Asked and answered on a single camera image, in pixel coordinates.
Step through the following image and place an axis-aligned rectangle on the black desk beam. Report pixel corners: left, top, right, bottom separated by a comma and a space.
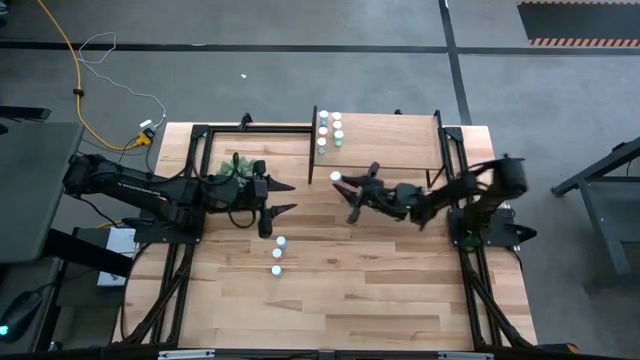
43, 228, 135, 279

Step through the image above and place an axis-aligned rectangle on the black flat bar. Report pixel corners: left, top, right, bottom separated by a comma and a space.
0, 106, 52, 123

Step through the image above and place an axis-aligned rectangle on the black aluminium rig frame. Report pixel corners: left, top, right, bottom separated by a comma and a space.
112, 108, 539, 360

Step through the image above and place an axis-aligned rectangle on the wooden shelf black metal frame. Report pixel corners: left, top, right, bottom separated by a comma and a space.
307, 104, 447, 190

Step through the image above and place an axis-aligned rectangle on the green artificial plant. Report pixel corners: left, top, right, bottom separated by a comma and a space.
215, 154, 256, 181

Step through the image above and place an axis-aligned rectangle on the grey desk top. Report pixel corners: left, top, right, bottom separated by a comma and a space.
0, 121, 85, 265

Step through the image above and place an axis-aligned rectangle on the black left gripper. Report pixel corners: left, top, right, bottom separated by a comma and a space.
222, 159, 299, 240

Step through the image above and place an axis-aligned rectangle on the white power box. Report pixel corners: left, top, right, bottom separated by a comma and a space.
96, 226, 140, 288

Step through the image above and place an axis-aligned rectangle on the black computer mouse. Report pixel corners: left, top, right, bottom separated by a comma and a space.
0, 289, 44, 344

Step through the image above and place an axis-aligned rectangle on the black metal stand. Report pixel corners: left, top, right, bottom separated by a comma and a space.
550, 135, 640, 291

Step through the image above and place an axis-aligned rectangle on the yellow cable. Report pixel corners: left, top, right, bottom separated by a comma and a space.
35, 0, 151, 151

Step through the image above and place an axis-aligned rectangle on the thin white cable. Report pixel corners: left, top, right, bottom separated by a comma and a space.
77, 31, 168, 129

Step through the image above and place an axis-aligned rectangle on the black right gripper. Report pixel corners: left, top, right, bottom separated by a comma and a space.
333, 162, 429, 225

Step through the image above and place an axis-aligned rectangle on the silver bracket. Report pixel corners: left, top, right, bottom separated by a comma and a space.
157, 349, 216, 360
437, 351, 495, 360

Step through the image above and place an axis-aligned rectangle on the black mat hazard stripe edge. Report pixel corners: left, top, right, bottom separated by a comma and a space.
516, 0, 640, 49

